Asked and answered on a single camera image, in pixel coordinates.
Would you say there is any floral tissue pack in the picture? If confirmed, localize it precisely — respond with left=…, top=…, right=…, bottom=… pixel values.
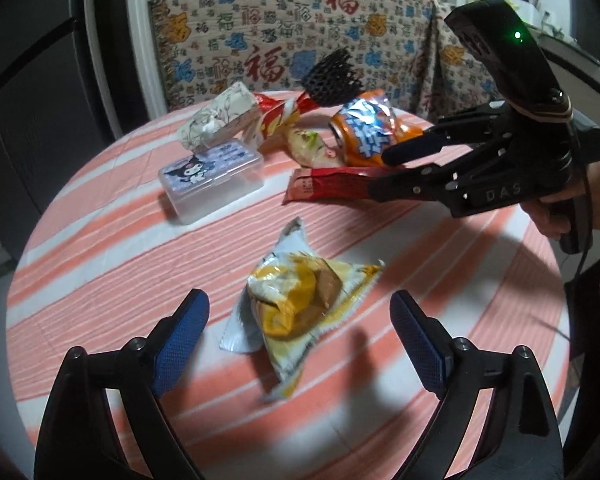
left=176, top=81, right=262, bottom=152

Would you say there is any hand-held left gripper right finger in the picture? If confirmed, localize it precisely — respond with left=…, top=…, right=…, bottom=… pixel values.
left=390, top=290, right=566, bottom=480

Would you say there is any red and white wrapper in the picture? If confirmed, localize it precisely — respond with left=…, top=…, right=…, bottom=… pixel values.
left=242, top=91, right=321, bottom=153

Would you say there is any printed patterned cloth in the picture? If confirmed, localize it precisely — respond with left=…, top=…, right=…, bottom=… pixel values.
left=147, top=0, right=506, bottom=126

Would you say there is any yellow snack wrapper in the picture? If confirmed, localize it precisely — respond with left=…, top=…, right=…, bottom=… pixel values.
left=220, top=216, right=385, bottom=402

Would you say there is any red stick packet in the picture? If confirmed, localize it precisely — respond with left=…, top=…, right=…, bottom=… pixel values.
left=281, top=166, right=396, bottom=204

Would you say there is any person's right hand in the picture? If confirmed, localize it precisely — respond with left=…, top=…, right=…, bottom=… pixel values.
left=522, top=156, right=600, bottom=238

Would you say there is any black foam net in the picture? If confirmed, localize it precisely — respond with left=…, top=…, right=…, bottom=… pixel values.
left=300, top=47, right=362, bottom=109

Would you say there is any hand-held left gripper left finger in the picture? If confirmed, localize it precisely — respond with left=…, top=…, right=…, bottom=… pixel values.
left=34, top=288, right=211, bottom=480

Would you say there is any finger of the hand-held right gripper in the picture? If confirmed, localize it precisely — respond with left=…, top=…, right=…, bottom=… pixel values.
left=382, top=101, right=520, bottom=167
left=367, top=132, right=527, bottom=217

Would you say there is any clear plastic box cartoon print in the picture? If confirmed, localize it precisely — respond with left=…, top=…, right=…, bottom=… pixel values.
left=158, top=140, right=265, bottom=224

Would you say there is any pink striped tablecloth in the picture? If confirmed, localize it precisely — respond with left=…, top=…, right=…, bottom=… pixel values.
left=5, top=91, right=573, bottom=480

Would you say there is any orange snack bag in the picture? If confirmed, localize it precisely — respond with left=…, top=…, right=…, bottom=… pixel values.
left=329, top=89, right=425, bottom=167

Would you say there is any pale green snack packet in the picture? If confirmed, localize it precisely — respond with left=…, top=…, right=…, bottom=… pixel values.
left=286, top=127, right=348, bottom=168

